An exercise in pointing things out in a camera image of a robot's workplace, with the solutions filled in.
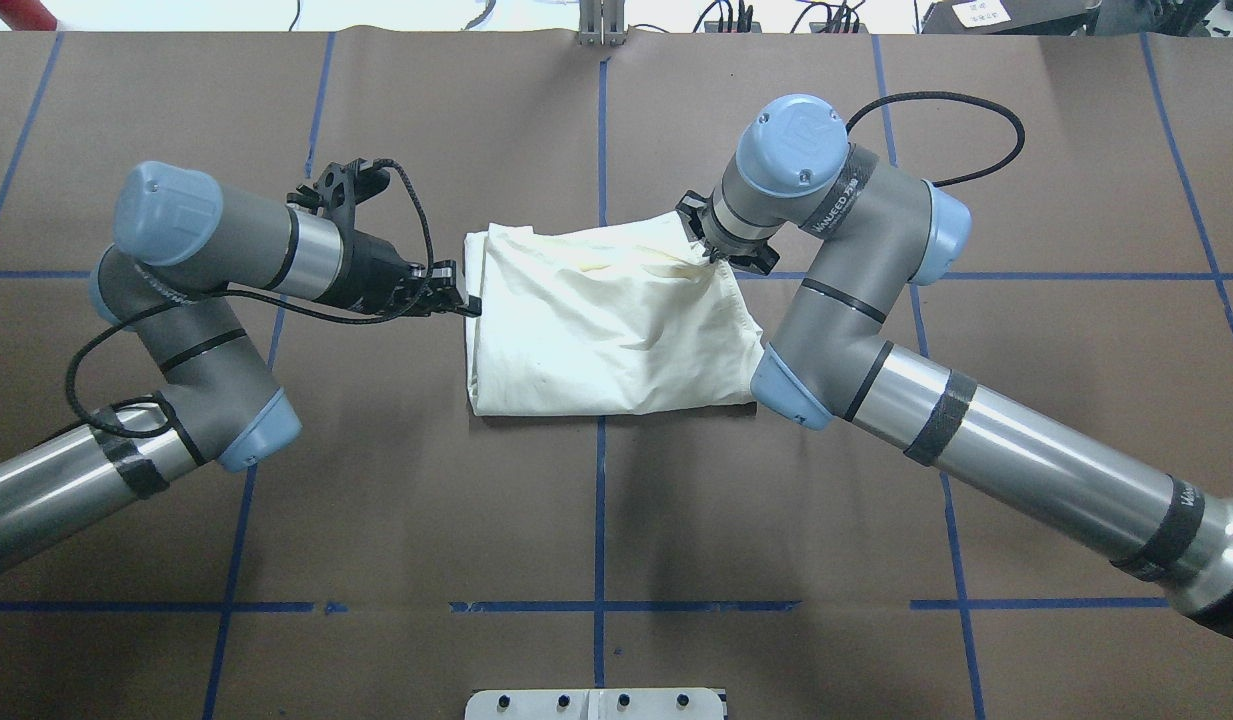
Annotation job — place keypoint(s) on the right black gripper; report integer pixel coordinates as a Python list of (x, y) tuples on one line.
[(759, 259)]

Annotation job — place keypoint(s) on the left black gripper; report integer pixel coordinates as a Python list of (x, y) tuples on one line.
[(372, 270)]

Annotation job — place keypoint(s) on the white cotton t-shirt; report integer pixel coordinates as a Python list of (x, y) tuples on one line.
[(631, 319)]

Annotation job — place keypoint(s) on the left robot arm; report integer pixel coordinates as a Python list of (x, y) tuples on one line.
[(184, 245)]

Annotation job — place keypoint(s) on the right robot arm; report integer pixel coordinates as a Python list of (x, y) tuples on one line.
[(882, 230)]

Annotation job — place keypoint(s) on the small connector board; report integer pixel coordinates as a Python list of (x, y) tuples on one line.
[(839, 18), (728, 18)]

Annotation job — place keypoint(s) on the black power adapter box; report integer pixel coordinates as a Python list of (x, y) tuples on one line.
[(1023, 18)]

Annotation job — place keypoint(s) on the red water bottle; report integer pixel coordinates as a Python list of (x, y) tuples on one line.
[(28, 15)]

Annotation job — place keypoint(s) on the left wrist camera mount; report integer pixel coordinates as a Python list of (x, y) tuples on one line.
[(337, 192)]

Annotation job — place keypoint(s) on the aluminium frame post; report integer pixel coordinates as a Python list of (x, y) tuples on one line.
[(602, 23)]

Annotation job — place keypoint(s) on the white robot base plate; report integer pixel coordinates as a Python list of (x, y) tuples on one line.
[(599, 703)]

